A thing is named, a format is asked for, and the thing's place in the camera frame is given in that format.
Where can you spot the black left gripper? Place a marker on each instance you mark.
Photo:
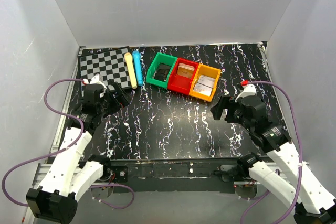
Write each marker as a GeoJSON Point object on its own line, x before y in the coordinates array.
{"type": "Point", "coordinates": [121, 97]}

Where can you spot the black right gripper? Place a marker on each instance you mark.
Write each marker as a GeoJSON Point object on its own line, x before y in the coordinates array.
{"type": "Point", "coordinates": [223, 103]}

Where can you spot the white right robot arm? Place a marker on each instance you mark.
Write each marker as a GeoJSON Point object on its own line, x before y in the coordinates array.
{"type": "Point", "coordinates": [313, 203]}

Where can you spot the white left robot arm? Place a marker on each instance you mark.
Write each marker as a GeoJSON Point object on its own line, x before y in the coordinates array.
{"type": "Point", "coordinates": [56, 197]}

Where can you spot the white cards in orange bin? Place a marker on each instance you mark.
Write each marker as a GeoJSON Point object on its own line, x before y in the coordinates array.
{"type": "Point", "coordinates": [204, 85]}

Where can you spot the black cards in green bin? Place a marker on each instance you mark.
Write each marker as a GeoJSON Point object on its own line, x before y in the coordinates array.
{"type": "Point", "coordinates": [162, 72]}

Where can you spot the tan cards in red bin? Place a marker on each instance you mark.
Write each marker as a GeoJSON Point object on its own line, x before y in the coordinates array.
{"type": "Point", "coordinates": [185, 70]}

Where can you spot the black grey checkerboard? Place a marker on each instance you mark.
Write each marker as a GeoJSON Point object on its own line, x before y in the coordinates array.
{"type": "Point", "coordinates": [109, 63]}

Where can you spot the orange plastic bin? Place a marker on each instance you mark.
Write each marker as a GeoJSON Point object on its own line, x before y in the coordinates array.
{"type": "Point", "coordinates": [207, 71]}

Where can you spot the cream yellow marker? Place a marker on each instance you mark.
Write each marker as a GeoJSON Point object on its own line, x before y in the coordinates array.
{"type": "Point", "coordinates": [129, 61]}

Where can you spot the blue marker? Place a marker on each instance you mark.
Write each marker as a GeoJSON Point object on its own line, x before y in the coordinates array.
{"type": "Point", "coordinates": [138, 67]}

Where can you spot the red plastic bin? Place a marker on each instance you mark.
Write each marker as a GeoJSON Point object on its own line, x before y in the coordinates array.
{"type": "Point", "coordinates": [178, 83]}

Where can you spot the green plastic bin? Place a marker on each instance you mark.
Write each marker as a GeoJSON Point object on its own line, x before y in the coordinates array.
{"type": "Point", "coordinates": [160, 58]}

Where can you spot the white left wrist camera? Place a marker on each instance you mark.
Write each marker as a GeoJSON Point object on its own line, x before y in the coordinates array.
{"type": "Point", "coordinates": [94, 84]}

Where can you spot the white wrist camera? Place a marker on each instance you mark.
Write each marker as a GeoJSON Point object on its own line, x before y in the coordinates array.
{"type": "Point", "coordinates": [247, 90]}
{"type": "Point", "coordinates": [94, 84]}

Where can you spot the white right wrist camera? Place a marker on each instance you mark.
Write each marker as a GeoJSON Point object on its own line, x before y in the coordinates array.
{"type": "Point", "coordinates": [247, 90]}

